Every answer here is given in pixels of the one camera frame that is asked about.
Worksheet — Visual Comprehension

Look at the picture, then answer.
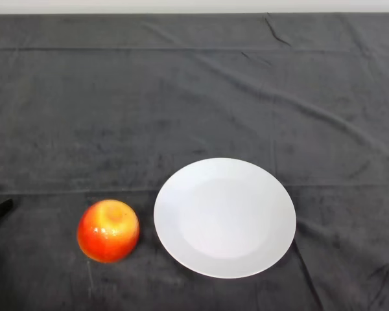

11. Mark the red yellow apple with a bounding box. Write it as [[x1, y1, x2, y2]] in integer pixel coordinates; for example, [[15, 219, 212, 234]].
[[76, 199, 141, 264]]

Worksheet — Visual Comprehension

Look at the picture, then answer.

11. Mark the white round plate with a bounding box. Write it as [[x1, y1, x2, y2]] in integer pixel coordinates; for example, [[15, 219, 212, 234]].
[[153, 157, 297, 280]]

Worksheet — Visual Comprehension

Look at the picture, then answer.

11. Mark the black table cloth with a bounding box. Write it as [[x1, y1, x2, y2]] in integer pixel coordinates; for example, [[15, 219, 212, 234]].
[[0, 12, 389, 311]]

